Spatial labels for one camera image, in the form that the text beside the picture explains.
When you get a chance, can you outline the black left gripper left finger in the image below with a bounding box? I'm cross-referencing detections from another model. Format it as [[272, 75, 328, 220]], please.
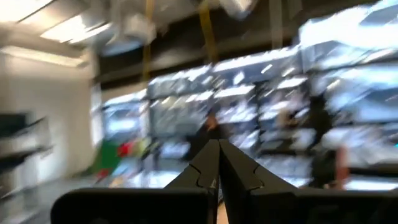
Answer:
[[51, 139, 221, 224]]

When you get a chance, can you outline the person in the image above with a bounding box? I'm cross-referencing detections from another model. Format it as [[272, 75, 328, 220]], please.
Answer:
[[307, 93, 349, 190], [186, 108, 233, 161]]

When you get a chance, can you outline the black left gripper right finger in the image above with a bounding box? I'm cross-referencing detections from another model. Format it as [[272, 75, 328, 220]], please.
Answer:
[[219, 139, 398, 224]]

